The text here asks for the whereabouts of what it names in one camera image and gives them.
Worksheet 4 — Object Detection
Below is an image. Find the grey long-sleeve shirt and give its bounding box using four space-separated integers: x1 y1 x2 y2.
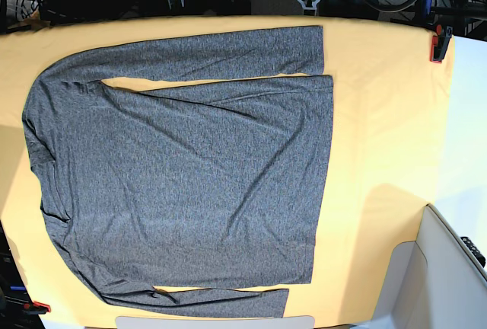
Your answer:
22 26 333 318

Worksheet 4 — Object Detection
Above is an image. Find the black round arm base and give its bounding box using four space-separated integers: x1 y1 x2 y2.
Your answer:
320 0 379 21

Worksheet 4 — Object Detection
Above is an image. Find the red black clamp right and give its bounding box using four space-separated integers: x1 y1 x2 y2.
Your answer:
430 24 454 63

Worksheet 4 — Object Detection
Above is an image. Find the red black clamp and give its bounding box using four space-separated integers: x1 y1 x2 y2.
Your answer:
430 24 454 63
23 302 51 315

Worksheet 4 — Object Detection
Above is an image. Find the yellow table cloth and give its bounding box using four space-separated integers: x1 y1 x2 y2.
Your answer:
1 16 455 328

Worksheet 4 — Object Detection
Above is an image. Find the black remote on bin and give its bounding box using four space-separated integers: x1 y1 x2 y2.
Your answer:
460 236 486 268

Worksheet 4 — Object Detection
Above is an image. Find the white storage bin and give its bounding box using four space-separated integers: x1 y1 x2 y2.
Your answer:
369 205 486 329

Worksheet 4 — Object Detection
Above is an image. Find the red black clamp left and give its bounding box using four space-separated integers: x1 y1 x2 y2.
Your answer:
23 302 51 315

